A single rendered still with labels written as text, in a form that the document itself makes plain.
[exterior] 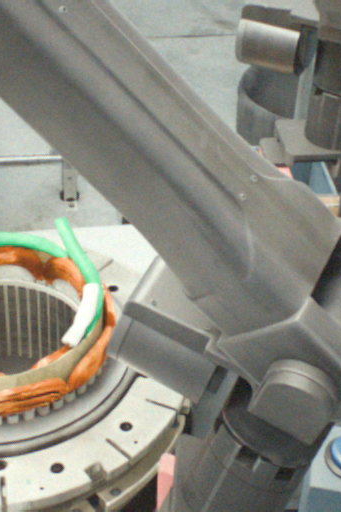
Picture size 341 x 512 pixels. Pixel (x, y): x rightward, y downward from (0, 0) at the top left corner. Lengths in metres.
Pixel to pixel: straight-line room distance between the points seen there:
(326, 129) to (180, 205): 0.52
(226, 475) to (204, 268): 0.15
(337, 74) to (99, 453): 0.39
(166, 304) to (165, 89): 0.13
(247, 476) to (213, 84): 3.21
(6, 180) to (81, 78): 2.71
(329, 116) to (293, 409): 0.50
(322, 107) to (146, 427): 0.34
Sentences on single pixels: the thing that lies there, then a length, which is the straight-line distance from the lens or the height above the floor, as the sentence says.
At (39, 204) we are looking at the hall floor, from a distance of 2.99.
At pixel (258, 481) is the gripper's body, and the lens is 0.55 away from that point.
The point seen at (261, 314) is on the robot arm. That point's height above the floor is 1.37.
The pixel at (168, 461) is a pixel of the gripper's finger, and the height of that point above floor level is 1.17.
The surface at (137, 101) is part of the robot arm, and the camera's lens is 0.42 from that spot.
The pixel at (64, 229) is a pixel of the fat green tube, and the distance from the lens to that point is 0.85.
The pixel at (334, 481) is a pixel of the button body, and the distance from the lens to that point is 0.83.
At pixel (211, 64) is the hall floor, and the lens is 3.85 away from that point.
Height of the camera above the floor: 1.65
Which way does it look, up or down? 36 degrees down
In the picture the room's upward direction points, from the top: 3 degrees clockwise
